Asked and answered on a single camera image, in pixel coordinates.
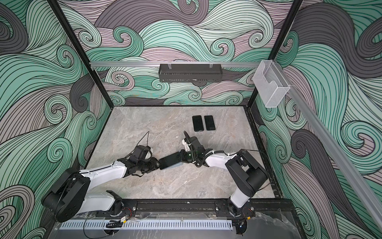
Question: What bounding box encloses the aluminium rail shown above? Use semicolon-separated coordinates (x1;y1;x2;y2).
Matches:
89;61;260;68
274;63;382;229

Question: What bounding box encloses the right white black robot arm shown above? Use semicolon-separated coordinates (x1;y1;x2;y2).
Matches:
182;131;269;217

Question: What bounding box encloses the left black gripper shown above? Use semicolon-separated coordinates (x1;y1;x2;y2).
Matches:
138;157;163;173

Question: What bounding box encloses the black smartphone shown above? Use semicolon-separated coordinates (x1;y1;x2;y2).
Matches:
204;115;216;131
159;152;183;170

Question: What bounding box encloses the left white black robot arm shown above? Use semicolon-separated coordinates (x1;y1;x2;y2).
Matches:
41;145;160;223

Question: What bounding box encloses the back aluminium rail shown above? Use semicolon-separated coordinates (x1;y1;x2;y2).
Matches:
89;61;260;68

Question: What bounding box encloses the white slotted cable duct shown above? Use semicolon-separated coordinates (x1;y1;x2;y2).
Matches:
59;219;233;231

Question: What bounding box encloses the black wall tray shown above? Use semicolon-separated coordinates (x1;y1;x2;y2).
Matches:
158;64;223;83

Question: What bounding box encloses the clear acrylic wall holder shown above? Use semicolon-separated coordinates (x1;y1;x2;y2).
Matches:
252;60;290;108

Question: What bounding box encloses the black phone case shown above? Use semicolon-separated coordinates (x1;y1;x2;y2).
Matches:
192;115;204;132

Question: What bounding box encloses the right aluminium rail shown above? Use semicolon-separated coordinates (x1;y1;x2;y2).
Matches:
274;63;382;229

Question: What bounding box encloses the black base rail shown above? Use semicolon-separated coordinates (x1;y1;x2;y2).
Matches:
56;198;296;217

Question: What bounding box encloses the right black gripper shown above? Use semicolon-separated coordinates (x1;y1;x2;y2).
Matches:
174;150;198;164

